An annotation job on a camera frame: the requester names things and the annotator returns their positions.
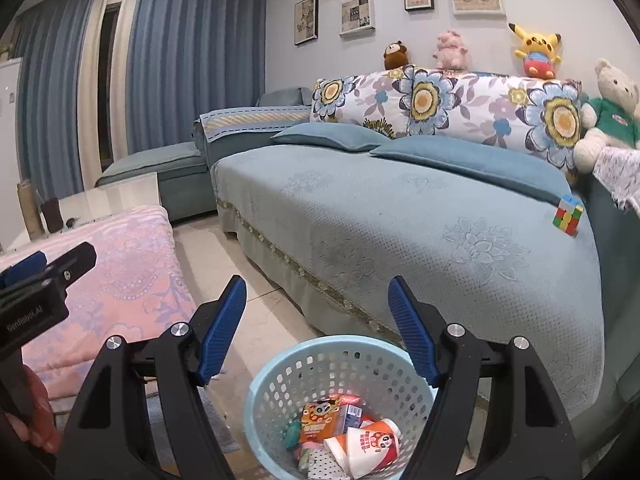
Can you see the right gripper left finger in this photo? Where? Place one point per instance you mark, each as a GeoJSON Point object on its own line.
{"type": "Point", "coordinates": [108, 434]}

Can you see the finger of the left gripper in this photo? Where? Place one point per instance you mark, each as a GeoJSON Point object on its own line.
{"type": "Point", "coordinates": [23, 270]}

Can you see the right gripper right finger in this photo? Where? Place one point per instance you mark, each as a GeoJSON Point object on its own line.
{"type": "Point", "coordinates": [527, 433]}

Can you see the red white paper cup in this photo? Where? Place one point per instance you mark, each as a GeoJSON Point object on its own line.
{"type": "Point", "coordinates": [361, 451]}

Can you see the colourful card box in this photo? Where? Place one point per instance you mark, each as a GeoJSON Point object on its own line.
{"type": "Point", "coordinates": [329, 417]}

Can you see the dotted wrapper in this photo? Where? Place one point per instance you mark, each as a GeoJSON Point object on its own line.
{"type": "Point", "coordinates": [316, 462]}

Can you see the light blue trash basket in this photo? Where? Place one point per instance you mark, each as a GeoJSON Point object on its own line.
{"type": "Point", "coordinates": [301, 390]}

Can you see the person's left hand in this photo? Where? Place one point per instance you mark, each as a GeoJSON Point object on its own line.
{"type": "Point", "coordinates": [41, 431]}

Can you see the white refrigerator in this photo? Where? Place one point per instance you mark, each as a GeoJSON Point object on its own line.
{"type": "Point", "coordinates": [12, 223]}

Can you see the dark brown mug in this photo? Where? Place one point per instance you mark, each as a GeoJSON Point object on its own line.
{"type": "Point", "coordinates": [52, 215]}

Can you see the tan thermos flask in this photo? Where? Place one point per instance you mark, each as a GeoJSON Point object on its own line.
{"type": "Point", "coordinates": [29, 208]}

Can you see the pink floral tablecloth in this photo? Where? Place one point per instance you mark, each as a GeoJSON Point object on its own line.
{"type": "Point", "coordinates": [136, 289]}

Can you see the blue sofa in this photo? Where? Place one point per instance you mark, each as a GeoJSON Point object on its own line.
{"type": "Point", "coordinates": [331, 212]}

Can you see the colourful puzzle cube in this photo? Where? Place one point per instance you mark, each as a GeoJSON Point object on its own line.
{"type": "Point", "coordinates": [568, 214]}

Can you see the blue curtains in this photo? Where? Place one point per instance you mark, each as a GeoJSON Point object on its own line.
{"type": "Point", "coordinates": [184, 58]}

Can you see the white patterned armrest cloth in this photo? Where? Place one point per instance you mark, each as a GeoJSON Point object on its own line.
{"type": "Point", "coordinates": [618, 171]}

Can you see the floral sofa cushion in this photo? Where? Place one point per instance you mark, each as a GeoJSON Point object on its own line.
{"type": "Point", "coordinates": [527, 115]}

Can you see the white teddy bear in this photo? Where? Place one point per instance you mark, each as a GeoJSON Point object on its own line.
{"type": "Point", "coordinates": [611, 120]}

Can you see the yellow pikachu plush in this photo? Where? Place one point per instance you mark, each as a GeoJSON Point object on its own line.
{"type": "Point", "coordinates": [537, 52]}

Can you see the pink pig plush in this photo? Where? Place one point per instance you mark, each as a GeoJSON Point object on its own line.
{"type": "Point", "coordinates": [451, 52]}

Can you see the brown monkey plush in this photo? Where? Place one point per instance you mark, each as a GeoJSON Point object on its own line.
{"type": "Point", "coordinates": [395, 55]}

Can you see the framed wall picture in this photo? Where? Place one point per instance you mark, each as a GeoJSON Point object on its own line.
{"type": "Point", "coordinates": [305, 21]}

